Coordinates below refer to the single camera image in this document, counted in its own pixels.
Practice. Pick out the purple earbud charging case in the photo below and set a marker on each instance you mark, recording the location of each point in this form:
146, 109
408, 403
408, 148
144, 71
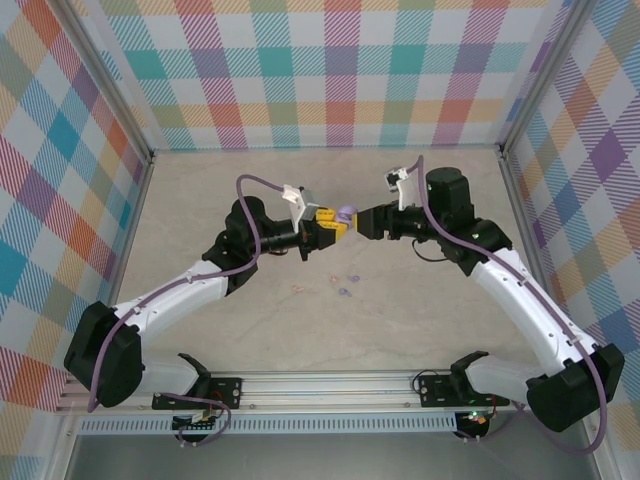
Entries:
345, 214

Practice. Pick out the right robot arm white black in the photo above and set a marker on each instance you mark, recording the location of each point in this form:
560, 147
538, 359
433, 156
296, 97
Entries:
525, 310

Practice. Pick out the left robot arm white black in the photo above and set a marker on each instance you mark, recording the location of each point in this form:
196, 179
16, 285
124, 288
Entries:
170, 300

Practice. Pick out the small circuit board white connector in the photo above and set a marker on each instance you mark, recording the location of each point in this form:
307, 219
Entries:
190, 425

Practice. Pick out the small circuit board green light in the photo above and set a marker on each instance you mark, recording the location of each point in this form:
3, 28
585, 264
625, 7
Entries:
477, 420

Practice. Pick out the grey metal sheet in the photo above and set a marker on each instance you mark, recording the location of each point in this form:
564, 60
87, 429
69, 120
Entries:
325, 460

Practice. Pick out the aluminium side frame rail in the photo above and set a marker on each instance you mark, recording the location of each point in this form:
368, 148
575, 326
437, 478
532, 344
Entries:
522, 215
130, 230

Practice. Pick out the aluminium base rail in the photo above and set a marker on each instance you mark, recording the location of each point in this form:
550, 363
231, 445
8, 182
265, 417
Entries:
325, 387

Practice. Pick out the aluminium corner post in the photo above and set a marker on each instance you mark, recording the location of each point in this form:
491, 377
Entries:
547, 75
111, 85

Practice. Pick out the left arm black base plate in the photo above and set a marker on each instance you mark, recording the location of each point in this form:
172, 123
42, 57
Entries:
227, 392

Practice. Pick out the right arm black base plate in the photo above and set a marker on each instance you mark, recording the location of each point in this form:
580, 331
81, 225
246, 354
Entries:
432, 390

